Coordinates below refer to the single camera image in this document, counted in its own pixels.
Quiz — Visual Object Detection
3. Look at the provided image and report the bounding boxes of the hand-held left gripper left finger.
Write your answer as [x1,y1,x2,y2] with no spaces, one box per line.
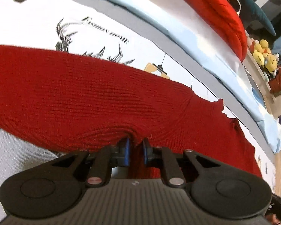
[47,138,132,189]

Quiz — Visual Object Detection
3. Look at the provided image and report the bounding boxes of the red knit garment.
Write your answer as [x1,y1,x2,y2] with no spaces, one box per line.
[0,44,263,179]

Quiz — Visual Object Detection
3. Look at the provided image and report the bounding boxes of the yellow plush toys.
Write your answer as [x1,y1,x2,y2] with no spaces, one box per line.
[252,39,279,74]

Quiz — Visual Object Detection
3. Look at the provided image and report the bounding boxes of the printed grey white bed sheet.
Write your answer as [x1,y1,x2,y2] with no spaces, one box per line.
[0,0,279,225]

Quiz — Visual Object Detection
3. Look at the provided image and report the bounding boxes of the light blue quilt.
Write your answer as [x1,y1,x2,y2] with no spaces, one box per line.
[54,0,281,154]

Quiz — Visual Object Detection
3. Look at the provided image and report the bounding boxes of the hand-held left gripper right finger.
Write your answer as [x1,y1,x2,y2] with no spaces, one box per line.
[142,138,216,189]

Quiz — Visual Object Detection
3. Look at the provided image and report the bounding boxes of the white bedside ledge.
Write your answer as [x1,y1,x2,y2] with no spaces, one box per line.
[242,36,279,104]

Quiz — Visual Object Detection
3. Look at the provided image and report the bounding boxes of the red cushion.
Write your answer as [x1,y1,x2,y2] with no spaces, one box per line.
[160,0,248,63]

